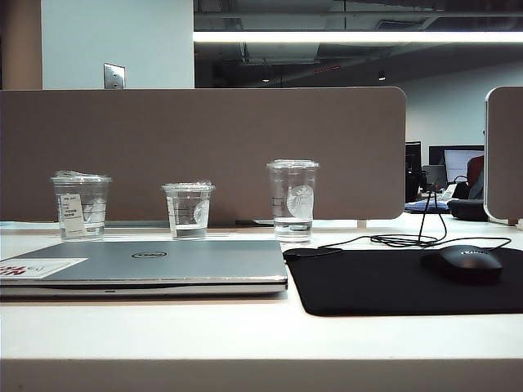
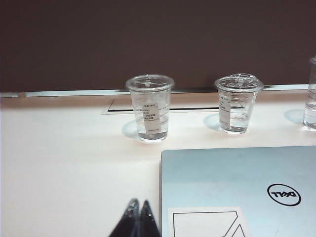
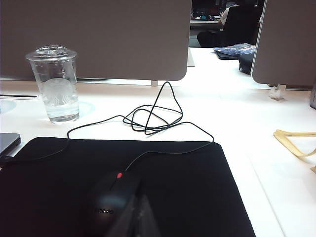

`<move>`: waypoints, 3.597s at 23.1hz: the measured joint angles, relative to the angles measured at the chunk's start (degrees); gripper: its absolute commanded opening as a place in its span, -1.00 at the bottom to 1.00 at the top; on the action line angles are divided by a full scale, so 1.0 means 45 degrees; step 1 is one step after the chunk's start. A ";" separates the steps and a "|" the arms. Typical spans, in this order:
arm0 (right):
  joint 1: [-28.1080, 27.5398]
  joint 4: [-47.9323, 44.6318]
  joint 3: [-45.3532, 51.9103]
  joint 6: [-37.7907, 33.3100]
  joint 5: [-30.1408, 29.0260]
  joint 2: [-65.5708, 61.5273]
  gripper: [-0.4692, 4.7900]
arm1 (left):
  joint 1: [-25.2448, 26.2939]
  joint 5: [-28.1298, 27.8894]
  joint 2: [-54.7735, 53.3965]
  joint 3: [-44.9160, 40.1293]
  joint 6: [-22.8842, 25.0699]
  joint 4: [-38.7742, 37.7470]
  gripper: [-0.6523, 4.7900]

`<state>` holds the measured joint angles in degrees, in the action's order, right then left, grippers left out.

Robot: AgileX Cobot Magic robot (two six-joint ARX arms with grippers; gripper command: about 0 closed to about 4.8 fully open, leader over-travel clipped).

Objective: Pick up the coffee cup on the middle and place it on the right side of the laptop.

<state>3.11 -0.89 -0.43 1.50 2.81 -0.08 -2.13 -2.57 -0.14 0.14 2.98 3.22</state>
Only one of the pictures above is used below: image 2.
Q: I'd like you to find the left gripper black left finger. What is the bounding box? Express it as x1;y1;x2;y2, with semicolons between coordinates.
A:
108;197;140;237

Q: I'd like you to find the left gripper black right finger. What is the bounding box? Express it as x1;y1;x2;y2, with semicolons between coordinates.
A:
137;199;162;237

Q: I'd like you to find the white sticker on laptop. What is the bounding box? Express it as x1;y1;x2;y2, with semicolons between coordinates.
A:
167;207;250;237

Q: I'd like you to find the silver Dell laptop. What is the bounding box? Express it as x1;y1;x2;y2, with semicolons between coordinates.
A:
160;145;316;237

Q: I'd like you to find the clear lidded cup, large label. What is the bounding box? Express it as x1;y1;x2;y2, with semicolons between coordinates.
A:
125;74;175;143

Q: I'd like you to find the tall clear lidded cup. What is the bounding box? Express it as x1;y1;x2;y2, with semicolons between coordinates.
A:
303;56;316;130

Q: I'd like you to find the wide brown desk partition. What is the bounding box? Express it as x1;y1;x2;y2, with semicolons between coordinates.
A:
0;0;316;93

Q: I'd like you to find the aluminium partition base rail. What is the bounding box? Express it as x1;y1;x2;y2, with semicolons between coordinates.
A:
0;84;310;98

